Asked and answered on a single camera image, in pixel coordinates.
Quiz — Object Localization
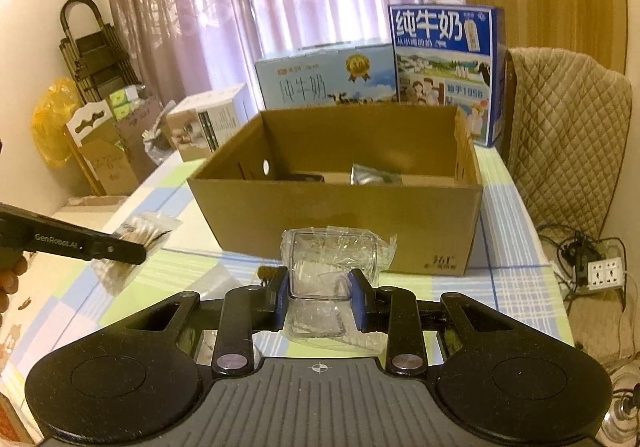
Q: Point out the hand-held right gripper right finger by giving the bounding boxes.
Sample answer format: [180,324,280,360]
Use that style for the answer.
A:
[348,268,521,375]

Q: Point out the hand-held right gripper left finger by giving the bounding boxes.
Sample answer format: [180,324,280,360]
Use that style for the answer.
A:
[122,268,291,378]

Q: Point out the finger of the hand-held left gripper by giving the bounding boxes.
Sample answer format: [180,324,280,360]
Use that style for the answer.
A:
[91,233,148,264]

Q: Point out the cotton swab bag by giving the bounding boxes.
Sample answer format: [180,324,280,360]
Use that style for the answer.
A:
[90,212,181,288]

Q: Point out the clear plastic box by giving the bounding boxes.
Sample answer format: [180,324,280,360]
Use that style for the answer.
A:
[280,225,398,348]

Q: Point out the brown cardboard box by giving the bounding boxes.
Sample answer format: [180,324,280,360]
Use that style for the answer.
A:
[187,105,484,275]

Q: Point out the silver foil bag green leaf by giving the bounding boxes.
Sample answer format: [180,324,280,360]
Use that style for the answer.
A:
[350,163,403,186]

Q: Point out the person's left hand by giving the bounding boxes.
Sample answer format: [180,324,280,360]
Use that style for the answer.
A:
[0,258,29,314]

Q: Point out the cardboard box of clutter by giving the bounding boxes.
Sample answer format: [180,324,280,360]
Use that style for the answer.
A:
[65,86,173,195]

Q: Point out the cream cartoon print cloth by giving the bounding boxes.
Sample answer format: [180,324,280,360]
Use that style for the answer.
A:
[0,297,56,428]

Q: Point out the yellow plastic bag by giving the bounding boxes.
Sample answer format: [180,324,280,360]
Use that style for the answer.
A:
[32,77,83,168]

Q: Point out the white appliance box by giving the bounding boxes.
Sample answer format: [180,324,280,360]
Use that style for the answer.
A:
[165,83,251,162]

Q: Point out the black folding step ladder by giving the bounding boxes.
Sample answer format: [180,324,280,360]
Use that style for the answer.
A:
[59,0,141,102]

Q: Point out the light blue milk carton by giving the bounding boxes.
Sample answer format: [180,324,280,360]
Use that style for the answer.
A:
[255,43,398,110]

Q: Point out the dark blue milk carton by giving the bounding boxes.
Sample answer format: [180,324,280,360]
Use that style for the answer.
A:
[387,3,507,148]

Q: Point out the white power strip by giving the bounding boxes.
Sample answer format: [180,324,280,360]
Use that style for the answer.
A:
[587,257,626,290]

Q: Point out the beige quilted chair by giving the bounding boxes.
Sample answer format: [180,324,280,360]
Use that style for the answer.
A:
[502,47,633,240]

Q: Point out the tangled black cables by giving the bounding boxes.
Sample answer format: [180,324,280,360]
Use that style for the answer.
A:
[540,224,626,303]

